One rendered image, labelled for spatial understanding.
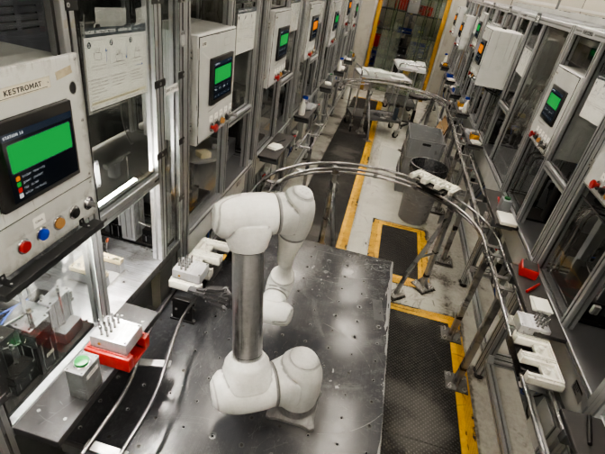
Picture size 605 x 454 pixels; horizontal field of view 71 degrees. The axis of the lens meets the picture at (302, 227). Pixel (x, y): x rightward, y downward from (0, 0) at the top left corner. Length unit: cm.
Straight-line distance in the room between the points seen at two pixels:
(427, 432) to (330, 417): 105
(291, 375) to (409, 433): 126
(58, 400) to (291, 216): 88
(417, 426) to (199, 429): 141
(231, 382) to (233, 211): 57
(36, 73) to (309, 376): 116
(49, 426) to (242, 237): 75
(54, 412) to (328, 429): 90
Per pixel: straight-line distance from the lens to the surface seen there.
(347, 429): 174
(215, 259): 202
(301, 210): 128
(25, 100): 114
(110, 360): 154
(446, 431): 275
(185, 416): 170
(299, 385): 153
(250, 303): 136
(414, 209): 440
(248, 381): 147
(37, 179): 117
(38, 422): 150
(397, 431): 264
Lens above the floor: 210
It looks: 32 degrees down
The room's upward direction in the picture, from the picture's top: 10 degrees clockwise
